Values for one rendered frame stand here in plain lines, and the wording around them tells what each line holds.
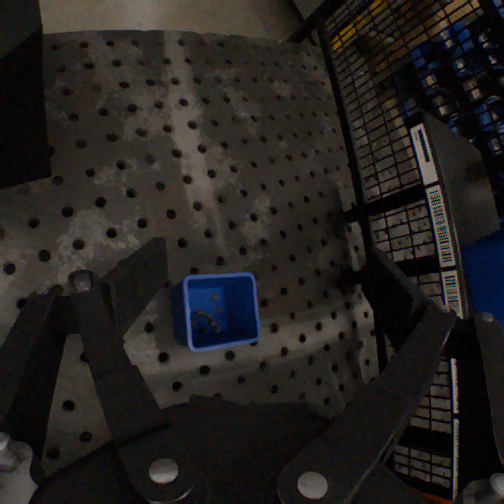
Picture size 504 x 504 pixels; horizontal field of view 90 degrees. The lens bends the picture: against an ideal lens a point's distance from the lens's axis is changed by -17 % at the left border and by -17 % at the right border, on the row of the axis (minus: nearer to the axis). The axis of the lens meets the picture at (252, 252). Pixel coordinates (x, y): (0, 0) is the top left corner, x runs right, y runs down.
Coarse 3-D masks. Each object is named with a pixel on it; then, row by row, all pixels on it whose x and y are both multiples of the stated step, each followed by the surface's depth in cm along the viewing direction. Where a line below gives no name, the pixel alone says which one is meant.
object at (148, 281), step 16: (160, 240) 18; (144, 256) 16; (160, 256) 18; (112, 272) 13; (128, 272) 14; (144, 272) 16; (160, 272) 18; (112, 288) 13; (128, 288) 14; (144, 288) 16; (160, 288) 19; (112, 304) 13; (128, 304) 14; (144, 304) 16; (112, 320) 13; (128, 320) 14
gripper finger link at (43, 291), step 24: (48, 288) 12; (24, 312) 10; (48, 312) 11; (24, 336) 9; (48, 336) 10; (0, 360) 7; (24, 360) 8; (48, 360) 10; (0, 384) 7; (24, 384) 7; (48, 384) 9; (0, 408) 6; (24, 408) 7; (48, 408) 8; (24, 432) 6
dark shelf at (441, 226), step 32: (416, 128) 32; (448, 128) 35; (416, 160) 33; (448, 160) 32; (480, 160) 41; (448, 192) 30; (480, 192) 38; (448, 224) 30; (480, 224) 35; (448, 256) 30; (448, 288) 30
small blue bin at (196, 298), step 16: (176, 288) 41; (192, 288) 47; (208, 288) 48; (224, 288) 49; (240, 288) 46; (176, 304) 42; (192, 304) 46; (208, 304) 48; (224, 304) 49; (240, 304) 46; (256, 304) 43; (176, 320) 42; (192, 320) 46; (208, 320) 47; (224, 320) 49; (240, 320) 46; (256, 320) 42; (176, 336) 42; (192, 336) 45; (208, 336) 45; (224, 336) 45; (240, 336) 44; (256, 336) 42
